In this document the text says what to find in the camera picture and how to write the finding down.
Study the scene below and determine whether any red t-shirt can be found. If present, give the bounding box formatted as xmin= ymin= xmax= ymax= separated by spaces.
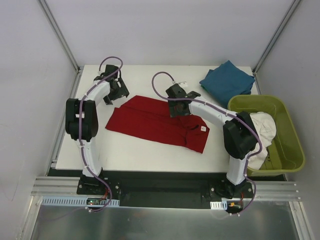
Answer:
xmin=105 ymin=95 xmax=210 ymax=154

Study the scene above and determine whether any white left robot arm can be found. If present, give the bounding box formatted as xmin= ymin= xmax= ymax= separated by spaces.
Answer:
xmin=65 ymin=64 xmax=130 ymax=195

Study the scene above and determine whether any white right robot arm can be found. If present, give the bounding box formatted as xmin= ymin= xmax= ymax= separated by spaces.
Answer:
xmin=165 ymin=83 xmax=258 ymax=198

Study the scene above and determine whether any folded blue t-shirt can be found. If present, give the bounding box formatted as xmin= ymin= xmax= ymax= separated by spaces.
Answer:
xmin=199 ymin=60 xmax=255 ymax=109

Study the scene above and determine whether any crumpled white t-shirt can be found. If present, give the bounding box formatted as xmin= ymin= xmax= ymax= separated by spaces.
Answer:
xmin=248 ymin=112 xmax=277 ymax=170

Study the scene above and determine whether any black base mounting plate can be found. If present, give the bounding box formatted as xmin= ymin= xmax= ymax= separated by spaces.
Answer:
xmin=76 ymin=170 xmax=253 ymax=209

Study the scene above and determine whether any green plastic basket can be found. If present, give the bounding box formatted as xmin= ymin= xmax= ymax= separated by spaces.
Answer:
xmin=227 ymin=95 xmax=306 ymax=177

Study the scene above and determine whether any left aluminium frame post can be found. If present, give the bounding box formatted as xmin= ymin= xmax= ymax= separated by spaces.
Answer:
xmin=37 ymin=0 xmax=85 ymax=73

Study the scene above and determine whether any aluminium frame post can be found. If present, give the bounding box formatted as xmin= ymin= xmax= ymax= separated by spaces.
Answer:
xmin=37 ymin=0 xmax=85 ymax=73
xmin=252 ymin=0 xmax=303 ymax=75

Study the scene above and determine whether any aluminium front frame rail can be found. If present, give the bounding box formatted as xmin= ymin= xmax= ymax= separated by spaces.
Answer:
xmin=31 ymin=176 xmax=303 ymax=202

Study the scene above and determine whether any right white cable duct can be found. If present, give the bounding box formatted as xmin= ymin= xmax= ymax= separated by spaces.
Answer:
xmin=210 ymin=200 xmax=228 ymax=211

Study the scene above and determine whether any white cable duct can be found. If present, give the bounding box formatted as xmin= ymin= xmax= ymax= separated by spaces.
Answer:
xmin=210 ymin=200 xmax=228 ymax=211
xmin=42 ymin=196 xmax=109 ymax=208

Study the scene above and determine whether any left white cable duct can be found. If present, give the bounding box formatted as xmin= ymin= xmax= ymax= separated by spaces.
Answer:
xmin=42 ymin=196 xmax=109 ymax=208

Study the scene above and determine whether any right aluminium frame post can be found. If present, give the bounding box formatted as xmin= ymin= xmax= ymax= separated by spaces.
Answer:
xmin=252 ymin=0 xmax=303 ymax=75

